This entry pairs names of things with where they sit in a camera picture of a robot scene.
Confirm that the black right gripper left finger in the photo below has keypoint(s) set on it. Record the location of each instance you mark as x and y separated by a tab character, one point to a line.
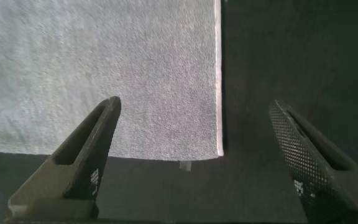
82	161

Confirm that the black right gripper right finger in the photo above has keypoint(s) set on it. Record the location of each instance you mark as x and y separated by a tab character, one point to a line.
315	174

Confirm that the grey terry towel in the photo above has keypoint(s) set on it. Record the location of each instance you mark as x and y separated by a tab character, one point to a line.
104	77

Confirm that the small grey tape marker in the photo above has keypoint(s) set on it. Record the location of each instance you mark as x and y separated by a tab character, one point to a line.
185	165

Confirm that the black fabric table cover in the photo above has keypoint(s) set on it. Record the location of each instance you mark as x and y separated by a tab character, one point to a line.
291	62

